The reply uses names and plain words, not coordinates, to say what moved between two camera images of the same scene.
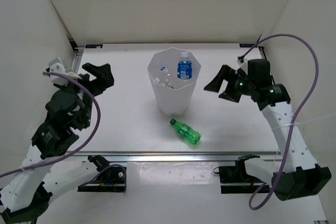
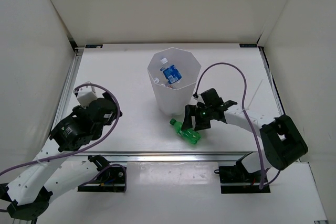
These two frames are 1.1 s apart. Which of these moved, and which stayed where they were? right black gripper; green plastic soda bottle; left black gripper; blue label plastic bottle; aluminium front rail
Moved: blue label plastic bottle; right black gripper; left black gripper
Stayed: aluminium front rail; green plastic soda bottle
